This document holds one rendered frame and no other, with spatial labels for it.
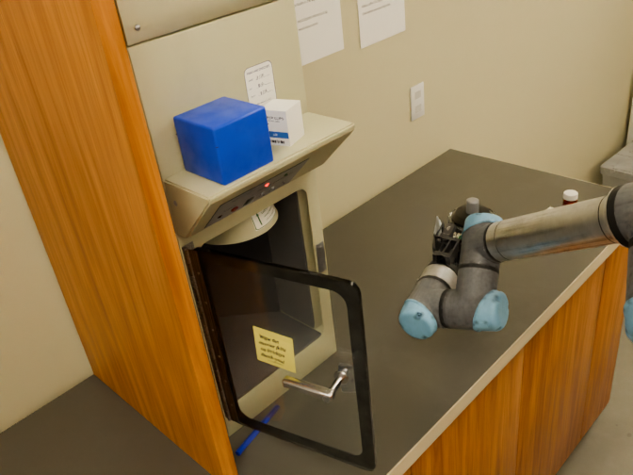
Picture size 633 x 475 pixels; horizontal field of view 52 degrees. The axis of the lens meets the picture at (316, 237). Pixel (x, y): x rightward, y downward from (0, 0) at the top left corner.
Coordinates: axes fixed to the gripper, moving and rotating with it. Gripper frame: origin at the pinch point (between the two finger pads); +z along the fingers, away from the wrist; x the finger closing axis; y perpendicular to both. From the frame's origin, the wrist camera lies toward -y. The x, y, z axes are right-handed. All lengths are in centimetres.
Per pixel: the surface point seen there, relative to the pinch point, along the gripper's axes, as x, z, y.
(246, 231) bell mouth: 28, -42, 24
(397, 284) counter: 18.8, -2.9, -19.9
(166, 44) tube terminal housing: 29, -47, 61
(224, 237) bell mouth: 31, -45, 24
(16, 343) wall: 77, -67, 3
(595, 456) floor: -31, 34, -118
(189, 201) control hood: 24, -57, 42
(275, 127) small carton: 19, -39, 45
